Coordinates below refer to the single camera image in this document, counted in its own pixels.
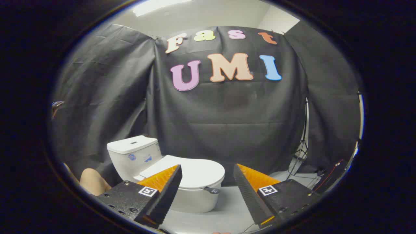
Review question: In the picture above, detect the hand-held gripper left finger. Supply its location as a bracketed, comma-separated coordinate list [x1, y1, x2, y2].
[94, 164, 183, 229]

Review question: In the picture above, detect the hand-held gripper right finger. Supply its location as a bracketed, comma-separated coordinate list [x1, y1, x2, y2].
[233, 163, 322, 228]

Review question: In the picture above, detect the white toilet lid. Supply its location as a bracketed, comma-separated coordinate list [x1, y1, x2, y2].
[139, 155, 225, 191]

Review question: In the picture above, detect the white ceramic toilet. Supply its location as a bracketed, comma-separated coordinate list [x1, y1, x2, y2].
[107, 135, 225, 214]

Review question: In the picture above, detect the person's bare leg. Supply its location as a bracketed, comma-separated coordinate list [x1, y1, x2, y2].
[64, 162, 112, 197]

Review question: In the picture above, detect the black tripod stand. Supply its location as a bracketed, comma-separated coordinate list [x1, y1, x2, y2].
[286, 97, 310, 181]

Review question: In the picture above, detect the black backdrop cloth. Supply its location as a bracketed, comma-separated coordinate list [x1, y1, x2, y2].
[52, 23, 362, 188]

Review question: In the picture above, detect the red cable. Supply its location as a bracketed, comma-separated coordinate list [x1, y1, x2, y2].
[313, 159, 344, 193]

